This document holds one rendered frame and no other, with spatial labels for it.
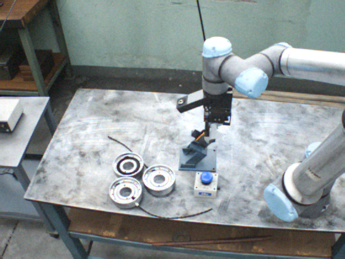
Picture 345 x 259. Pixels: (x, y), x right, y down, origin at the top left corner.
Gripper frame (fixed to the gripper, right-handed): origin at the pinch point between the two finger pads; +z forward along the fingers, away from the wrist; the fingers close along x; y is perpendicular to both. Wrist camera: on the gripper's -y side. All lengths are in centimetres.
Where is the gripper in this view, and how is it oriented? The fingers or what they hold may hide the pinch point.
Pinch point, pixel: (206, 136)
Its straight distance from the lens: 115.5
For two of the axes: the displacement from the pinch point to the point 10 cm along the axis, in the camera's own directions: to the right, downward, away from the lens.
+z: 0.3, 7.1, 7.0
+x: 0.9, -7.0, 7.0
